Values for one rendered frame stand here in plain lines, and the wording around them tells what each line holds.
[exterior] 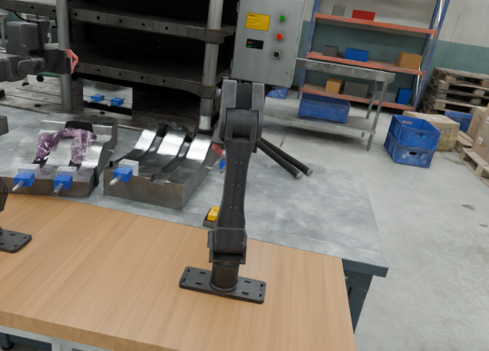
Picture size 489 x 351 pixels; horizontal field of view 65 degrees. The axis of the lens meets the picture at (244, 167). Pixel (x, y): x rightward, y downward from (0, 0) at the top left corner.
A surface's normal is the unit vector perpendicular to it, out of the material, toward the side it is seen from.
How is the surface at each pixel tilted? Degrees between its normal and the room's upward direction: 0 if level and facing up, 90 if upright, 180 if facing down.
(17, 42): 89
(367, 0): 90
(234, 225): 76
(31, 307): 0
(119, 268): 0
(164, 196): 90
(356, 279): 90
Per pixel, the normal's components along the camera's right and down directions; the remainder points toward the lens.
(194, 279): 0.13, -0.91
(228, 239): 0.12, 0.17
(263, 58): -0.18, 0.36
